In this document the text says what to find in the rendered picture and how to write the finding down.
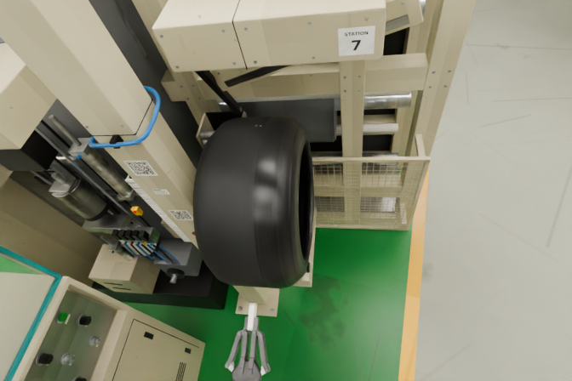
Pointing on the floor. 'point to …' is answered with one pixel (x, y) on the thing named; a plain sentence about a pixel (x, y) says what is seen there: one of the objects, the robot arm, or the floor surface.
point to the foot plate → (260, 304)
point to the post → (93, 77)
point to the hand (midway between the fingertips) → (252, 316)
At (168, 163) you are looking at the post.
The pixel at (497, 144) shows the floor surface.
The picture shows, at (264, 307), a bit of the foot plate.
